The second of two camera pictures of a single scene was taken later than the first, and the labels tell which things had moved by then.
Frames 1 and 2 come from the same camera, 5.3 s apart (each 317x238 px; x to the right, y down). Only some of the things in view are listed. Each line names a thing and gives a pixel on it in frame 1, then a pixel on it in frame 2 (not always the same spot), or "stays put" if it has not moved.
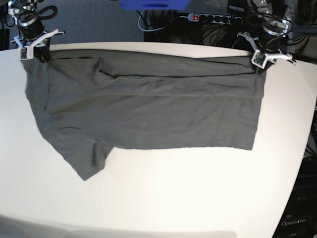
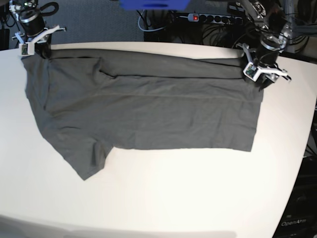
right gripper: x=261 y=59 -> x=264 y=58
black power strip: x=214 y=19 stays put
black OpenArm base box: x=299 y=220 stays put
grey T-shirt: x=91 y=101 stays put
